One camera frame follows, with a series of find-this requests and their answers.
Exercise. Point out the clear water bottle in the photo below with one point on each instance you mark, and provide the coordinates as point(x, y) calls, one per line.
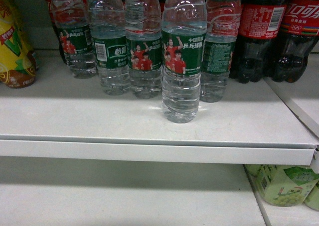
point(183, 30)

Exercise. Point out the water bottle with athletes label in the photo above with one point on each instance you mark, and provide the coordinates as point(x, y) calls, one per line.
point(143, 36)

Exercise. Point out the white upper shelf board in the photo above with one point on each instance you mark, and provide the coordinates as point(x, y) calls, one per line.
point(63, 117)

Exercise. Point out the water bottle with barcode label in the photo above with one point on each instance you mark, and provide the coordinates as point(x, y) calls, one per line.
point(107, 26)

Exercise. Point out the right water bottle text label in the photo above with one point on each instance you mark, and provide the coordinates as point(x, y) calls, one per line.
point(223, 20)

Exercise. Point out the far left water bottle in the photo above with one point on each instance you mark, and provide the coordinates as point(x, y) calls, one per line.
point(71, 20)

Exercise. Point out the cola bottle red label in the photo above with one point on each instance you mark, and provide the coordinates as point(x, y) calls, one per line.
point(259, 26)

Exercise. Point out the green grape drink bottle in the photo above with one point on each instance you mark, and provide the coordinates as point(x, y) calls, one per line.
point(285, 185)

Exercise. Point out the yellow lemon tea bottle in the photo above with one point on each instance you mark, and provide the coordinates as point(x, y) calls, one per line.
point(18, 60)

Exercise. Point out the right cola bottle olympic label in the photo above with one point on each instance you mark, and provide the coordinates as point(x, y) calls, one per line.
point(298, 34)

